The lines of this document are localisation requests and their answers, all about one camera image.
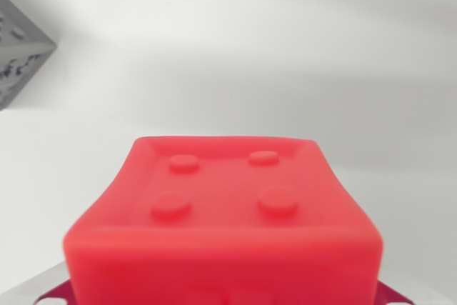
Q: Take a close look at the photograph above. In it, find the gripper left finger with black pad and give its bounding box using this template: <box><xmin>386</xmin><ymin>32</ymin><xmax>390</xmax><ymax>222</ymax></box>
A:
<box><xmin>0</xmin><ymin>261</ymin><xmax>73</xmax><ymax>305</ymax></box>

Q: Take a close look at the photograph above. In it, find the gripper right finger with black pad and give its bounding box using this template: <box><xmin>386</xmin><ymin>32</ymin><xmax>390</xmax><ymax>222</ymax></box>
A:
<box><xmin>373</xmin><ymin>281</ymin><xmax>457</xmax><ymax>305</ymax></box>

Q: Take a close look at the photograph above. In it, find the red cube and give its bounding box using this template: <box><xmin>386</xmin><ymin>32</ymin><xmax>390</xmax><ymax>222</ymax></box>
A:
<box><xmin>62</xmin><ymin>134</ymin><xmax>384</xmax><ymax>305</ymax></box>

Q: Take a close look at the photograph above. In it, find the grey cube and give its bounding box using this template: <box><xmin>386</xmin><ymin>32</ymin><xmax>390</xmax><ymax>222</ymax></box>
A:
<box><xmin>0</xmin><ymin>0</ymin><xmax>58</xmax><ymax>112</ymax></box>

